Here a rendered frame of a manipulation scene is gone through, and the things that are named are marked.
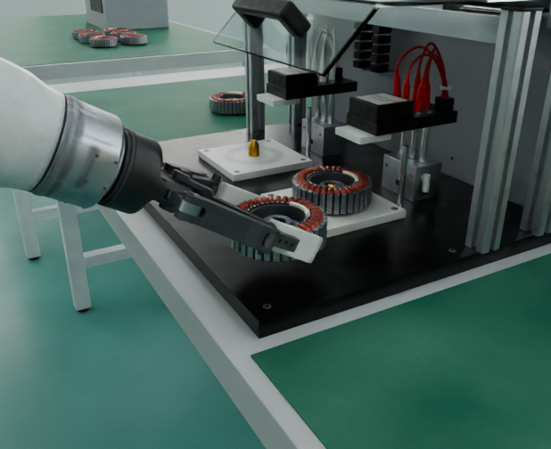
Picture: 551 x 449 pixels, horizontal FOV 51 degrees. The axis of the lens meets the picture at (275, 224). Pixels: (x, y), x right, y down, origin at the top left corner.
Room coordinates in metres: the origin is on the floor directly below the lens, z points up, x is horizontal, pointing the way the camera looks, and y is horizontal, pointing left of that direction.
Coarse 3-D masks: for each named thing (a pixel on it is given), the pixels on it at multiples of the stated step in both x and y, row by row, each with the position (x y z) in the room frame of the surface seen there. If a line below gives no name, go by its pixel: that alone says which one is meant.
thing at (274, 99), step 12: (276, 72) 1.00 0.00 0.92; (288, 72) 1.00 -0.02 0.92; (300, 72) 1.00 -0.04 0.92; (276, 84) 1.00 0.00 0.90; (288, 84) 0.98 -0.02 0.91; (300, 84) 0.99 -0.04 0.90; (312, 84) 1.00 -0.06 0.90; (336, 84) 1.02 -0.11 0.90; (348, 84) 1.03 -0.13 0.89; (264, 96) 1.00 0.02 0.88; (276, 96) 1.00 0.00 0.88; (288, 96) 0.97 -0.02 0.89; (300, 96) 0.98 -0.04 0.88; (312, 96) 1.00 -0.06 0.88; (324, 96) 1.04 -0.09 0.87; (324, 108) 1.04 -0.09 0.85; (324, 120) 1.04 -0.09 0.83
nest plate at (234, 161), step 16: (240, 144) 1.04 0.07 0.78; (272, 144) 1.04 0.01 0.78; (208, 160) 0.97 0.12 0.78; (224, 160) 0.95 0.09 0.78; (240, 160) 0.95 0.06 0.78; (256, 160) 0.95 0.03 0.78; (272, 160) 0.95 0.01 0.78; (288, 160) 0.95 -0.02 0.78; (304, 160) 0.95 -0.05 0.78; (240, 176) 0.88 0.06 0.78; (256, 176) 0.90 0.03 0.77
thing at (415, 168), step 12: (384, 156) 0.86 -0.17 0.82; (396, 156) 0.84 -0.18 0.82; (408, 156) 0.84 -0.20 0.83; (384, 168) 0.85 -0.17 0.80; (396, 168) 0.83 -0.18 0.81; (408, 168) 0.81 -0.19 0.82; (420, 168) 0.80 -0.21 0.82; (432, 168) 0.81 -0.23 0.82; (384, 180) 0.85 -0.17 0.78; (396, 180) 0.83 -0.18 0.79; (408, 180) 0.80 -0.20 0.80; (420, 180) 0.80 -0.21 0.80; (432, 180) 0.81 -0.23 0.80; (396, 192) 0.83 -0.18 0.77; (408, 192) 0.80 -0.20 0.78; (420, 192) 0.80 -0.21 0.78; (432, 192) 0.81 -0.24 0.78
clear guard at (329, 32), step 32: (320, 0) 0.62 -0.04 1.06; (352, 0) 0.57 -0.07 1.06; (384, 0) 0.56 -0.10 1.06; (416, 0) 0.56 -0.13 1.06; (448, 0) 0.58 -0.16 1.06; (480, 0) 0.60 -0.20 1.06; (512, 0) 0.62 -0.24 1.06; (224, 32) 0.72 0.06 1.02; (256, 32) 0.66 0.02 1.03; (288, 32) 0.61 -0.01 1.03; (320, 32) 0.57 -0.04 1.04; (352, 32) 0.53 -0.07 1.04; (288, 64) 0.57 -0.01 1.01; (320, 64) 0.53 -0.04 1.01
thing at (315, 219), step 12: (240, 204) 0.62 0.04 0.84; (252, 204) 0.62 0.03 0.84; (264, 204) 0.62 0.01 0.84; (276, 204) 0.63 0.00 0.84; (288, 204) 0.62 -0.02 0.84; (300, 204) 0.62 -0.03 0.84; (312, 204) 0.62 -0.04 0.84; (264, 216) 0.62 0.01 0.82; (276, 216) 0.60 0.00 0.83; (288, 216) 0.62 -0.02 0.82; (300, 216) 0.61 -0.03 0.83; (312, 216) 0.58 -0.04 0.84; (324, 216) 0.59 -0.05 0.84; (300, 228) 0.55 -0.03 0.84; (312, 228) 0.56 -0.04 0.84; (324, 228) 0.57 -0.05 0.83; (228, 240) 0.58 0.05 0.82; (324, 240) 0.57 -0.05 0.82; (240, 252) 0.56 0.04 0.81; (252, 252) 0.54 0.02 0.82; (276, 252) 0.54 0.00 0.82
